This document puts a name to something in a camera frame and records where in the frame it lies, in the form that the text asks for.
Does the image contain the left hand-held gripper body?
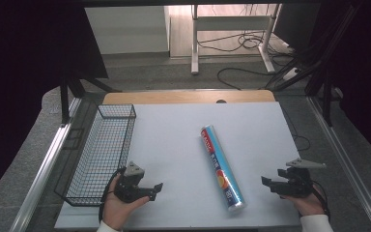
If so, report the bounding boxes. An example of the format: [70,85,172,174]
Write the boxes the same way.
[113,160,153,204]

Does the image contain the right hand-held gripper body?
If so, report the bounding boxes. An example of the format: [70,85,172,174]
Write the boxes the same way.
[271,158,328,199]

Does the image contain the person's right hand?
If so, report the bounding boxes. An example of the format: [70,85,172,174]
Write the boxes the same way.
[283,183,327,218]

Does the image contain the person's left hand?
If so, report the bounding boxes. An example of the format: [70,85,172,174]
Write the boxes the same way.
[101,173,151,232]

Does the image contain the person's left white sleeve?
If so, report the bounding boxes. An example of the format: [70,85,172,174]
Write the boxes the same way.
[96,219,124,232]

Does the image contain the person's white sleeve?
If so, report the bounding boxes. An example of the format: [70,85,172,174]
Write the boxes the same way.
[299,214,336,232]
[96,219,124,232]

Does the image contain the person's right white sleeve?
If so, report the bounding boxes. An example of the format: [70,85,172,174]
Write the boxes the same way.
[299,214,336,232]

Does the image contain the blue cling film roll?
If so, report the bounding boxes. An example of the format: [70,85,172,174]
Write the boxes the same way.
[200,124,247,214]

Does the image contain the white table mat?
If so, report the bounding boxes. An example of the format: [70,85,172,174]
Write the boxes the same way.
[54,101,303,230]

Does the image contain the black stand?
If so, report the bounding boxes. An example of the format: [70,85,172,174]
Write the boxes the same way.
[59,69,124,126]
[264,0,365,128]

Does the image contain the white power strip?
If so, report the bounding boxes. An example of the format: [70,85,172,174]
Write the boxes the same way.
[282,67,302,81]

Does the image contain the white cabinet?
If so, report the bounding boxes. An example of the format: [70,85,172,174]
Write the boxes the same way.
[84,5,172,56]

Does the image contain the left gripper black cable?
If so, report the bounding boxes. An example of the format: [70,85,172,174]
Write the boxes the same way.
[98,167,127,223]

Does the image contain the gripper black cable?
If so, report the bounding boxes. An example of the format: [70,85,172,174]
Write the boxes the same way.
[312,180,332,218]
[98,167,127,223]

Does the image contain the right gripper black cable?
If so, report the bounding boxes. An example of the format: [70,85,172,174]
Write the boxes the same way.
[312,180,332,218]

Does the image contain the black wire basket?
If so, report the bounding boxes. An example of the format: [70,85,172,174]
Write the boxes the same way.
[54,103,137,208]

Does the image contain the thin black cable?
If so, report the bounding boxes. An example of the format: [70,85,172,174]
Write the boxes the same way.
[279,102,312,153]

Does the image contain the aluminium rail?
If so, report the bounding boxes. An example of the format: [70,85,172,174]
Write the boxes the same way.
[306,96,371,232]
[9,97,83,232]

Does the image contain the black floor cables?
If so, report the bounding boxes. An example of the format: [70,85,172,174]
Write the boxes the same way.
[196,29,299,91]

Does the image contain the white desk frame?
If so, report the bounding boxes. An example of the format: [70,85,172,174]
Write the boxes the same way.
[190,4,284,76]

